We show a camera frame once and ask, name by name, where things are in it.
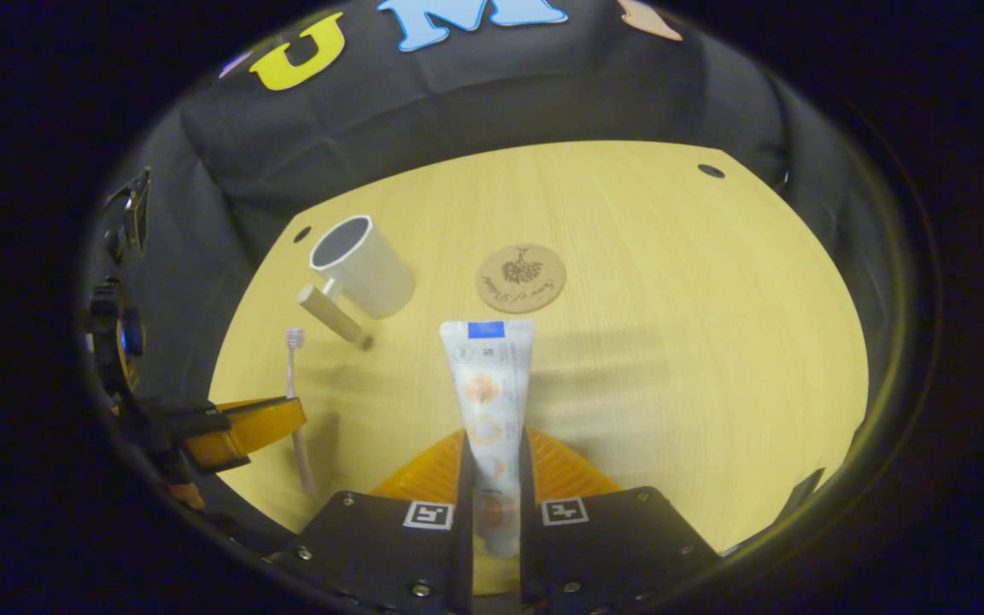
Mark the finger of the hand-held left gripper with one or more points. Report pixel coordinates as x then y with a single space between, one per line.
253 427

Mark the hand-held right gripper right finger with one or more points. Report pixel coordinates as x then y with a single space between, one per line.
620 555

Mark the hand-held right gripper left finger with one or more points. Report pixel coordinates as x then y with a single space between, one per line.
372 555

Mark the white toothbrush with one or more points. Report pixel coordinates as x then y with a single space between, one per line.
295 338

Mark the white toothpaste tube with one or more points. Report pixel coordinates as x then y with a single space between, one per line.
492 401

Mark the round cork coaster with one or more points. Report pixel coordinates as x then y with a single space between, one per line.
522 278

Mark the black backdrop cloth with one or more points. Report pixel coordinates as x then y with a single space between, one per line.
458 111

